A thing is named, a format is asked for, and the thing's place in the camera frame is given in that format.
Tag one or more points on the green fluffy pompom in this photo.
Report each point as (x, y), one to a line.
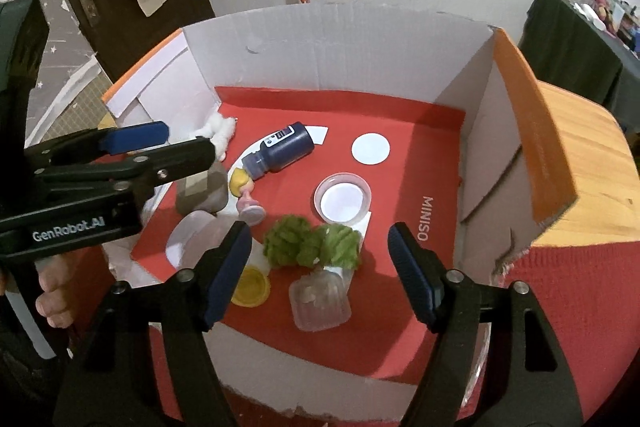
(287, 242)
(340, 244)

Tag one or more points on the orange cardboard box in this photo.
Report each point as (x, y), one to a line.
(415, 147)

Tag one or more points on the black-covered table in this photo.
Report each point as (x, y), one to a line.
(560, 32)

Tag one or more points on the white fluffy pompom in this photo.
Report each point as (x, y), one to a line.
(220, 132)

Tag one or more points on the ribbed clear plastic jar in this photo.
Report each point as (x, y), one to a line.
(320, 304)

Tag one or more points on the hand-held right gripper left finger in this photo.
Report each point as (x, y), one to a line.
(230, 272)

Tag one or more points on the dark blue bottle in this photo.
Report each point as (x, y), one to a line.
(287, 149)

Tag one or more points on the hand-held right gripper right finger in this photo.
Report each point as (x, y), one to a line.
(412, 272)

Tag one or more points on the person's left hand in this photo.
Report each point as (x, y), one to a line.
(52, 302)

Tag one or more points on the red knit mat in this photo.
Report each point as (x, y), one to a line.
(575, 317)

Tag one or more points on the round clear plastic jar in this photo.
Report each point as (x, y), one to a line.
(342, 202)

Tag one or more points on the small blonde doll figure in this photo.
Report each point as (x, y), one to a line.
(240, 182)

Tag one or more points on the small grey case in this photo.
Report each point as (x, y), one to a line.
(200, 194)

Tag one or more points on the yellow bottle cap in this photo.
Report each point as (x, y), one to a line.
(252, 287)

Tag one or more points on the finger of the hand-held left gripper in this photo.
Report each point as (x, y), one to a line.
(135, 137)
(195, 152)

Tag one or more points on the pink round case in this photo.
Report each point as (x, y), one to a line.
(195, 237)

